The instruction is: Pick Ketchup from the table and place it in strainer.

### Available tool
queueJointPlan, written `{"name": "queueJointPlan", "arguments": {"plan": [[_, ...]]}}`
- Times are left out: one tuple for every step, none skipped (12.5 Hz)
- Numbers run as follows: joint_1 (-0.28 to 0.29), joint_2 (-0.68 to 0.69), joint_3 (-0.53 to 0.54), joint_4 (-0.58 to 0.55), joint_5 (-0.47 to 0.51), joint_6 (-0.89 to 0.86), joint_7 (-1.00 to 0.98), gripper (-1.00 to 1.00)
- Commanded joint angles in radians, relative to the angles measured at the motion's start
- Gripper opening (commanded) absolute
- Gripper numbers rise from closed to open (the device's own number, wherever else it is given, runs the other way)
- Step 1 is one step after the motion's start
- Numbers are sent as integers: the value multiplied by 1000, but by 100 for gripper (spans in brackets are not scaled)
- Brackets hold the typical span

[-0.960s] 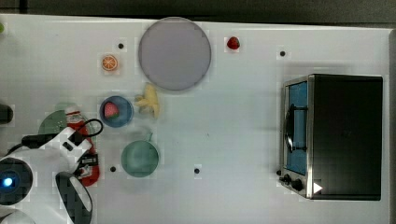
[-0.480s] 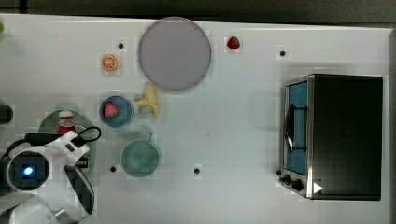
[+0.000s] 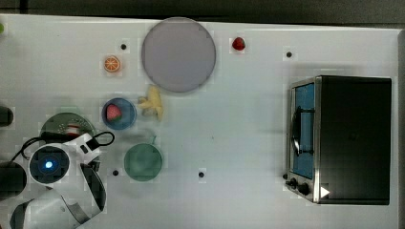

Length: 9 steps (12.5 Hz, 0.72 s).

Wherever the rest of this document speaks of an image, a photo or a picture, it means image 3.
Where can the orange slice toy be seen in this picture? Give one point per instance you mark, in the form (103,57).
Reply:
(111,64)

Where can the yellow plush banana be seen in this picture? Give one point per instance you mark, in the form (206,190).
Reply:
(151,105)

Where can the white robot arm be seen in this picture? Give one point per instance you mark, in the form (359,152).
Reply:
(74,191)

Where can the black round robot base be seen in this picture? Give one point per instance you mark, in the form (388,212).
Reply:
(6,116)

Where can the small red strawberry toy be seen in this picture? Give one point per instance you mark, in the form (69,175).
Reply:
(238,44)

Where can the black toaster oven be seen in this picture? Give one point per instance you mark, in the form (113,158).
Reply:
(340,139)

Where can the grey round plate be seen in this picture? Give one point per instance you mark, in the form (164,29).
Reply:
(178,54)

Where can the red strawberry in bowl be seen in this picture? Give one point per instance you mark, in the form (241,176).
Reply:
(113,113)

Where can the blue bowl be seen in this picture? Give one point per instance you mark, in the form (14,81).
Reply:
(129,114)

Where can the green mug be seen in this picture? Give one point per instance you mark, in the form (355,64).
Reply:
(143,162)

